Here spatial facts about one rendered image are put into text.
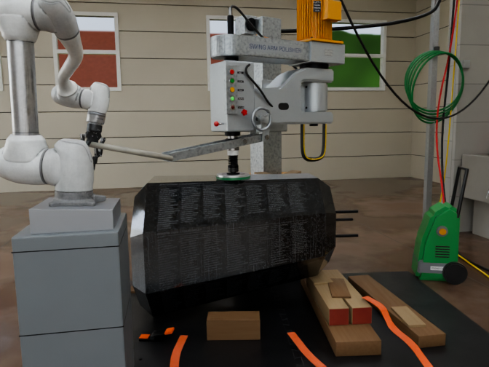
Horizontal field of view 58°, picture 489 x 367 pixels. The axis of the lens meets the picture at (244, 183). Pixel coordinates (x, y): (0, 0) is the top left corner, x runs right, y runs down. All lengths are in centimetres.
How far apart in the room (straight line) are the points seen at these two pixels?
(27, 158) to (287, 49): 170
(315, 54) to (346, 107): 666
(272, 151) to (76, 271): 217
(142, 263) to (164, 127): 645
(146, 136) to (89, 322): 712
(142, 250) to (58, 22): 126
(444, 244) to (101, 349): 258
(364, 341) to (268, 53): 174
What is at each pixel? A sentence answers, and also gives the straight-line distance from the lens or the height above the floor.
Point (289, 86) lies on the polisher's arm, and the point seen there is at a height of 145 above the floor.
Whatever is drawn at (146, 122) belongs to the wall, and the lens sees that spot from 887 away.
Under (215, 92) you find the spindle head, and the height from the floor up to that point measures 141.
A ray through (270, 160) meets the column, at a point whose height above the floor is 92.
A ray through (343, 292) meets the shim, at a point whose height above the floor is 21.
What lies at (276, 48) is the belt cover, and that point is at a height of 168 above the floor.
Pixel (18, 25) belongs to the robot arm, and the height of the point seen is 161.
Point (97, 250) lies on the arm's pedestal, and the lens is 185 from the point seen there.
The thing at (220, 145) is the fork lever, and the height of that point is 109.
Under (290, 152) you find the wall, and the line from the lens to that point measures 926.
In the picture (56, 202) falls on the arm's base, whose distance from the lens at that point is 195.
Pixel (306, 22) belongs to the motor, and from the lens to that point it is 315.
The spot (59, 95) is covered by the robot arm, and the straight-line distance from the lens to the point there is 241.
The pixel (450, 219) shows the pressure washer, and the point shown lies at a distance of 361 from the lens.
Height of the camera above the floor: 122
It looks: 8 degrees down
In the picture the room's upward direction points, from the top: 1 degrees counter-clockwise
